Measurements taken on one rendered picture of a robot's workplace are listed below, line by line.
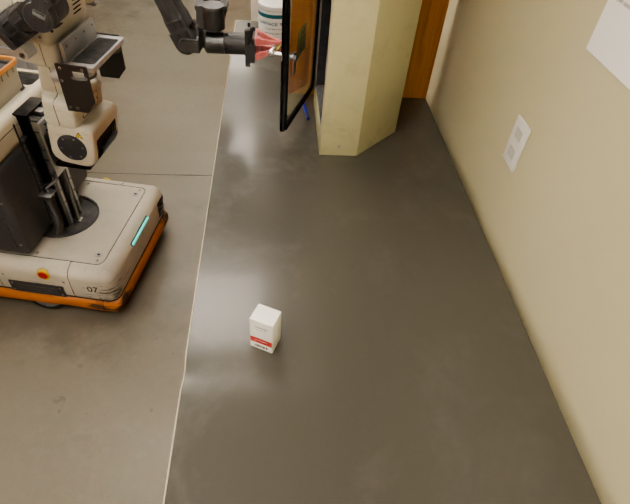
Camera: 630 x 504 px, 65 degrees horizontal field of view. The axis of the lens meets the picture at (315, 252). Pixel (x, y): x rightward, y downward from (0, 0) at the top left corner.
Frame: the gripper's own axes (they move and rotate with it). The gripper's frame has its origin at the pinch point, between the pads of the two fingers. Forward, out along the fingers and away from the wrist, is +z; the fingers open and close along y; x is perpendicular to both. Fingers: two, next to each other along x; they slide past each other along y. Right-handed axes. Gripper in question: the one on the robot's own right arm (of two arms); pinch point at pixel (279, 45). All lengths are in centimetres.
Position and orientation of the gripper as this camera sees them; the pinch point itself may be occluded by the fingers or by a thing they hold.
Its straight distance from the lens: 147.5
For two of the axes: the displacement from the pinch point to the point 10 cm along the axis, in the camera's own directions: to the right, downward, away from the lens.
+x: -0.4, -7.1, 7.1
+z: 10.0, 0.2, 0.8
